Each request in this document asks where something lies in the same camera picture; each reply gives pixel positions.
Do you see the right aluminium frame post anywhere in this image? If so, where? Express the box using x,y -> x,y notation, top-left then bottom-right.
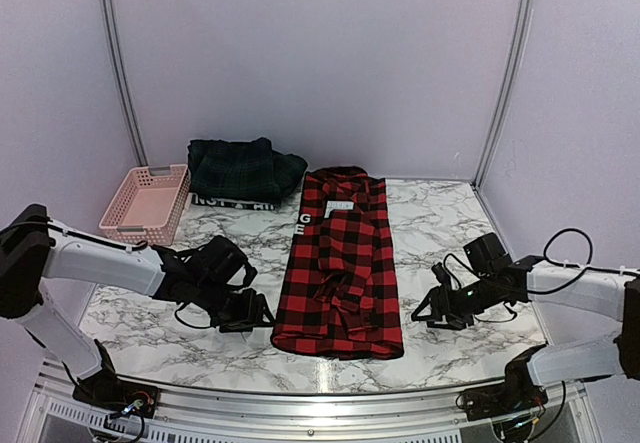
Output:
472,0 -> 534,191

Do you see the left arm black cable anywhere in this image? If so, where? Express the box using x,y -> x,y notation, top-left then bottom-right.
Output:
4,217 -> 151,254

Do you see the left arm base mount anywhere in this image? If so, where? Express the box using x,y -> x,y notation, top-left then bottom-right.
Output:
72,380 -> 160,419

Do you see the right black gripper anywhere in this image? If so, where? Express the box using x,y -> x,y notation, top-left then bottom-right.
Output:
411,274 -> 499,330

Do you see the aluminium front table rail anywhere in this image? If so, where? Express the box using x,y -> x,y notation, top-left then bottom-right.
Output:
17,360 -> 602,442

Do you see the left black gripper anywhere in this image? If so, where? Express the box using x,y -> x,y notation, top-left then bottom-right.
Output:
194,277 -> 277,334

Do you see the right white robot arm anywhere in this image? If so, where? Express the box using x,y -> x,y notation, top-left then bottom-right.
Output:
411,233 -> 639,411

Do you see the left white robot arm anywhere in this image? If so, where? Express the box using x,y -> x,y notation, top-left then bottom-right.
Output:
1,204 -> 275,408

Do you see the green plaid skirt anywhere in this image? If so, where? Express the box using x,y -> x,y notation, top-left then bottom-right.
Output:
188,137 -> 308,205

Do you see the left aluminium frame post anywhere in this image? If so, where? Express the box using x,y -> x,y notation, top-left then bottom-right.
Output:
100,0 -> 148,166

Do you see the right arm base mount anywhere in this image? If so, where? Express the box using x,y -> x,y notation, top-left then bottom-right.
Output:
455,383 -> 548,421

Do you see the aluminium frame post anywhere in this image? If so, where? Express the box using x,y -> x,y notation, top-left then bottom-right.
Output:
100,0 -> 148,166
472,0 -> 534,191

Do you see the pink plastic basket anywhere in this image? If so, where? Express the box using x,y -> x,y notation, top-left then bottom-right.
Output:
99,164 -> 190,246

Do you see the red black plaid shirt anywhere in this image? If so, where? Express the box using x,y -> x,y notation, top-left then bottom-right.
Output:
271,167 -> 404,360

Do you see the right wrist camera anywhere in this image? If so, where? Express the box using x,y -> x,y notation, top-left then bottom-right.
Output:
431,263 -> 451,289

